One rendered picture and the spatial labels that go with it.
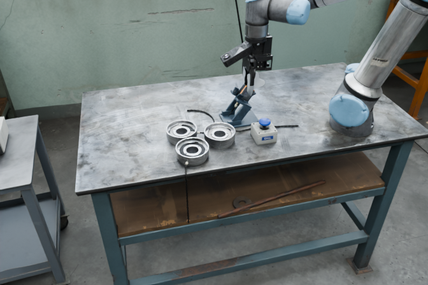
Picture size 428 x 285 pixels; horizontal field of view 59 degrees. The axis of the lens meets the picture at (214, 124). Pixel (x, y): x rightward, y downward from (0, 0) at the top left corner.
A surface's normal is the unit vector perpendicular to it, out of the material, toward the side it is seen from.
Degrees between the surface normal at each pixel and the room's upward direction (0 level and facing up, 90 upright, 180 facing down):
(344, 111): 97
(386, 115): 0
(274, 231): 0
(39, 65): 90
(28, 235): 0
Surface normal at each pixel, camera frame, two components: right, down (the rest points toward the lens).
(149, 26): 0.24, 0.54
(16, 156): 0.00, -0.82
